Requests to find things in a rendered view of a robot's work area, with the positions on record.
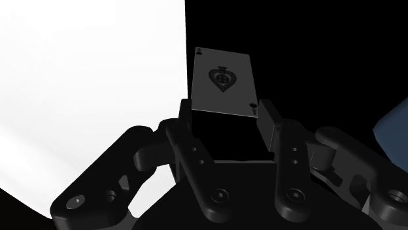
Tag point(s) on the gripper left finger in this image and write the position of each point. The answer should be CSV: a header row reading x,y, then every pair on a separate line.
x,y
191,165

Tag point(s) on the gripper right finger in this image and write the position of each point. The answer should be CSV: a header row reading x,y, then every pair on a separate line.
x,y
291,172

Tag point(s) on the ace of spades card box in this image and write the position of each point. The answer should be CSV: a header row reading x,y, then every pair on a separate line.
x,y
223,82

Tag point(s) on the blue angular object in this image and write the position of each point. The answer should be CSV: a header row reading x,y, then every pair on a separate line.
x,y
394,133

